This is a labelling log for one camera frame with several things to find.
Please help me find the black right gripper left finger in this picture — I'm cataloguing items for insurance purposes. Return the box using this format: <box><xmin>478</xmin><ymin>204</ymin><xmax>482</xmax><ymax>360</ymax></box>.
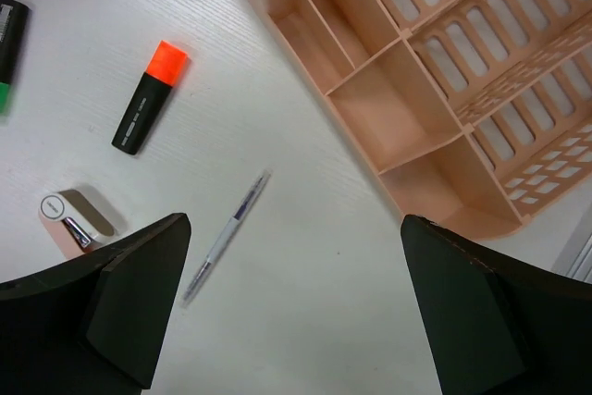
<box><xmin>1</xmin><ymin>213</ymin><xmax>191</xmax><ymax>394</ymax></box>

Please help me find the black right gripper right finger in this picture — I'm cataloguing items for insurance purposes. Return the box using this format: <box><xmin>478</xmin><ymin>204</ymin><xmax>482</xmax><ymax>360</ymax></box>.
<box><xmin>401</xmin><ymin>215</ymin><xmax>591</xmax><ymax>394</ymax></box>

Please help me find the peach plastic desk organizer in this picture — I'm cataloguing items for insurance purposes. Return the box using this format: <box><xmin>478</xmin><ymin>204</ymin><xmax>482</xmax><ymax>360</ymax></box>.
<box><xmin>248</xmin><ymin>0</ymin><xmax>591</xmax><ymax>241</ymax></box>

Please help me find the orange cap black highlighter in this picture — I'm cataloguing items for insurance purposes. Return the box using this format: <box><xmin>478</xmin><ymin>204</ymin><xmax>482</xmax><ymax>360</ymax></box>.
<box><xmin>111</xmin><ymin>41</ymin><xmax>188</xmax><ymax>155</ymax></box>

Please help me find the green cap black highlighter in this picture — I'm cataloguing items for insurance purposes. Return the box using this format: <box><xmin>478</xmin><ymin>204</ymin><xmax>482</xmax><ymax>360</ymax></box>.
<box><xmin>0</xmin><ymin>0</ymin><xmax>31</xmax><ymax>113</ymax></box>

